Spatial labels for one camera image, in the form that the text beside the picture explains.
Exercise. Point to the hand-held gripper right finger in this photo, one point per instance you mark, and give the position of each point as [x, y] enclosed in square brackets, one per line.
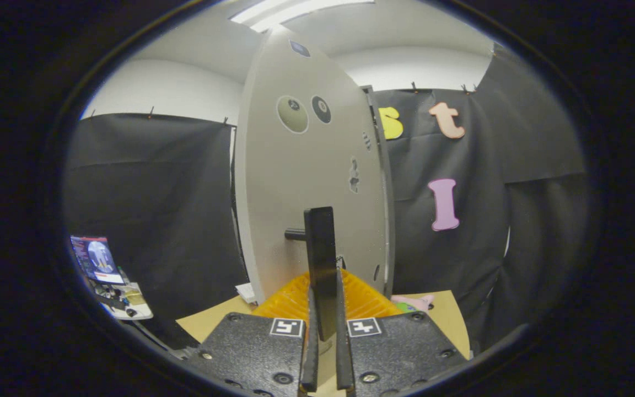
[343, 353]

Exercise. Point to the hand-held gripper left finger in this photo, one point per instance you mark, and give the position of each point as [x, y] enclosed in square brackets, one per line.
[312, 353]

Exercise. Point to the grey shoe cabinet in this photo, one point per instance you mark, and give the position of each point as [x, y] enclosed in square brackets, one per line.
[390, 220]

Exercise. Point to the beige shoe cabinet door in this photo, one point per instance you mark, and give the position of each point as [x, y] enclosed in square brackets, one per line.
[295, 182]

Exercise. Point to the pink and green plush toy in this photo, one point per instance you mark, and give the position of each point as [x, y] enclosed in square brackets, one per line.
[414, 303]

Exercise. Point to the small white cardboard box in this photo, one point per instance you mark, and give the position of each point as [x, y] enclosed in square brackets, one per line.
[247, 293]

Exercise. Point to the lit display screen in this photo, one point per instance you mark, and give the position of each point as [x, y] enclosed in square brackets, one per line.
[97, 259]

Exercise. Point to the long ceiling light panel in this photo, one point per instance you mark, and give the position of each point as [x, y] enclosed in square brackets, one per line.
[295, 8]

